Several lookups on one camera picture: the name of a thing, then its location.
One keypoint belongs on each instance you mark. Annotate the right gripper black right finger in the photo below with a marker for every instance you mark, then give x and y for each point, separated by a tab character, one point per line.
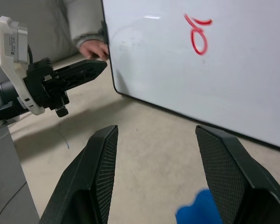
231	177

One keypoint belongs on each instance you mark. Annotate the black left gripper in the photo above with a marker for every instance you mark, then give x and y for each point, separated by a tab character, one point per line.
38	84

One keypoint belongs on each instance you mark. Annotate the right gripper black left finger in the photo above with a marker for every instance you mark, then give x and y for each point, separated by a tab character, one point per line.
84	177

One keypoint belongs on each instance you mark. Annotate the person's bare hand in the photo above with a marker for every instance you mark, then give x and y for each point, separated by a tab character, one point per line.
94	47

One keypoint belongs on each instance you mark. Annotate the thin blue thread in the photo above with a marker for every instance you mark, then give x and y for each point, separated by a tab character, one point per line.
67	144

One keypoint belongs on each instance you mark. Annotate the blue cloth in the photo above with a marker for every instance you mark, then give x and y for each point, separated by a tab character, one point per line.
196	210

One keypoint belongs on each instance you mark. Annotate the grey clothed person's torso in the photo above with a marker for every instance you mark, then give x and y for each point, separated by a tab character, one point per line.
37	25

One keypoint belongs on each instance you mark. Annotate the black framed whiteboard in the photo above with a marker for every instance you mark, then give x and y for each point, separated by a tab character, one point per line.
200	77

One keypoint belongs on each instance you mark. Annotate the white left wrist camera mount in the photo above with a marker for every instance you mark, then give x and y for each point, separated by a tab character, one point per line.
8	37

